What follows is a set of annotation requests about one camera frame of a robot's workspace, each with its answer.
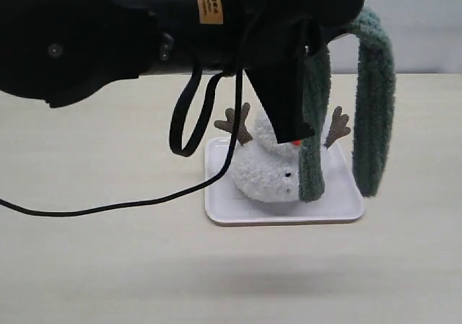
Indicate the green knitted scarf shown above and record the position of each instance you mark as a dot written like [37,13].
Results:
[374,109]

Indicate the white backdrop curtain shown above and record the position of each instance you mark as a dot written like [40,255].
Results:
[415,24]

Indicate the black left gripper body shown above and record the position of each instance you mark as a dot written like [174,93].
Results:
[279,33]

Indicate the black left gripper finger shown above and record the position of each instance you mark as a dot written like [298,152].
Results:
[275,67]

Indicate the white plush snowman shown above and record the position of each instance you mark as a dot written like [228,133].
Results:
[266,171]

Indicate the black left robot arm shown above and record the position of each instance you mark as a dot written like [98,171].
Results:
[63,51]

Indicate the white square plastic tray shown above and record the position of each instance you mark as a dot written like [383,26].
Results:
[342,203]

